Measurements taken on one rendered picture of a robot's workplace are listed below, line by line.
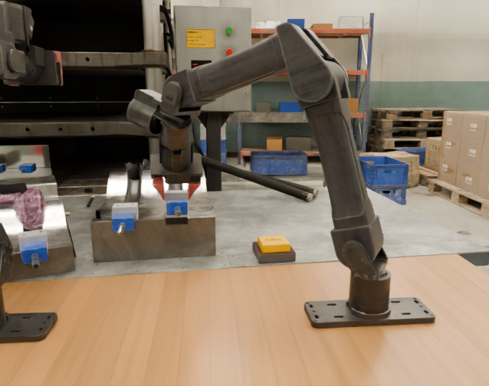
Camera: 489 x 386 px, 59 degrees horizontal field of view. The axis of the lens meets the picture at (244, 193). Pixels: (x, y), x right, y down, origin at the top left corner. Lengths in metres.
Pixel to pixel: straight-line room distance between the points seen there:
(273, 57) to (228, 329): 0.43
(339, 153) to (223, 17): 1.21
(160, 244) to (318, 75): 0.51
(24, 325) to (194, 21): 1.32
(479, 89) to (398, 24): 1.80
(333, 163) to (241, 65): 0.22
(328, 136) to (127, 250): 0.51
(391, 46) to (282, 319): 7.42
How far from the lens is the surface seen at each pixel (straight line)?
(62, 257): 0.95
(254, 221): 1.21
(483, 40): 8.58
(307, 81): 0.66
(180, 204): 0.90
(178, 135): 0.81
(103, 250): 0.97
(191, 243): 0.96
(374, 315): 0.73
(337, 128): 0.67
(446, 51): 8.31
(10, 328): 0.77
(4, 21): 0.87
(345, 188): 0.68
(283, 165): 4.74
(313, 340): 0.68
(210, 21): 1.80
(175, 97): 0.77
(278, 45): 0.70
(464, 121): 5.11
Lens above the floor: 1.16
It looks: 13 degrees down
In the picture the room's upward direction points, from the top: straight up
